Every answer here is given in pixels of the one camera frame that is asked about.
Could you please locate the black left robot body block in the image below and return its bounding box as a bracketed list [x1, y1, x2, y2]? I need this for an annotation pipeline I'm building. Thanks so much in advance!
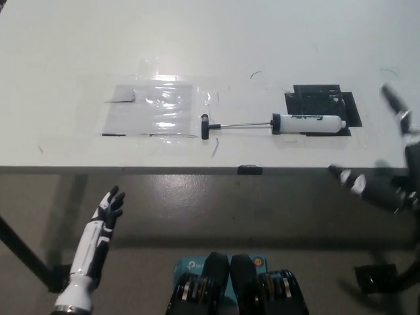
[165, 251, 231, 315]

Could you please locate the small white air pump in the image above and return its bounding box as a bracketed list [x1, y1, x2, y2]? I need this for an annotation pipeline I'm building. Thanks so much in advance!
[200, 112, 347, 141]

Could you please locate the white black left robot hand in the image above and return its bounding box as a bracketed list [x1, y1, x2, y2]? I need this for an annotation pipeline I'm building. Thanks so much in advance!
[54, 185, 126, 311]

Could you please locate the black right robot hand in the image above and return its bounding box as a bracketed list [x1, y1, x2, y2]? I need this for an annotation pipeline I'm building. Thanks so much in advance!
[329, 82, 420, 216]

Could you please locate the teal cardboard box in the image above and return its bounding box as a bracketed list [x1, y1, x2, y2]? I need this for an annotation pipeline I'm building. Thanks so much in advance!
[173, 255, 270, 303]

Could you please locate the black tape patch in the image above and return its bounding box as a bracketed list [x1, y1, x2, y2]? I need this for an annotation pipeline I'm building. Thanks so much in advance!
[283, 84, 364, 137]

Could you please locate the black floor foot plate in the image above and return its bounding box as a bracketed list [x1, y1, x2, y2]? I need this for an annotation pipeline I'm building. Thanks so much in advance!
[47, 262, 74, 293]
[354, 262, 400, 293]

